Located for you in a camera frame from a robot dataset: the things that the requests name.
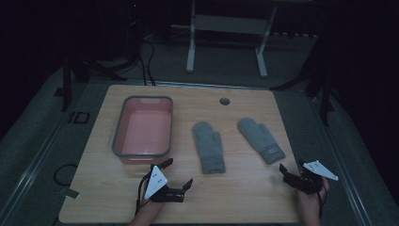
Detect white metal desk frame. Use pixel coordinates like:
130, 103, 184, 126
170, 0, 314, 79

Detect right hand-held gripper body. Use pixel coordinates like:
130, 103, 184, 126
282, 159, 340, 195

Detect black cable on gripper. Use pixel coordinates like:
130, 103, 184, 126
316, 185, 328, 219
135, 173, 152, 217

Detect grey tape piece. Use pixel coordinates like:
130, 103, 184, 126
58, 187, 81, 201

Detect black metal stand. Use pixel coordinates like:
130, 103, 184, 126
270, 60, 337, 127
54, 51, 128, 113

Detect grey mitten with label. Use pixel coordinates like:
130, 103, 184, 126
237, 117, 287, 166

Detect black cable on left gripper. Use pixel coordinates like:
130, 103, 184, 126
135, 173, 152, 217

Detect person's left hand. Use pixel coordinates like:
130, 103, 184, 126
137, 184, 166, 218

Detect pink basin with grey rim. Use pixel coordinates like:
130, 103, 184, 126
111, 95, 174, 166

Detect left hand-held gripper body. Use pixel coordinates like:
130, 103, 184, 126
141, 163, 186, 203

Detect person's right hand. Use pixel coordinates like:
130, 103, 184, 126
295, 177, 330, 220

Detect plain grey mitten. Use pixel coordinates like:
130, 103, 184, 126
191, 121, 227, 175

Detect black cable loop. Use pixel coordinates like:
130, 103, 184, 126
53, 163, 79, 187

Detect black floor cables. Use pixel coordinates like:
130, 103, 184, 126
136, 40, 157, 87

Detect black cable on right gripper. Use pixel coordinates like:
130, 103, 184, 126
316, 185, 328, 219

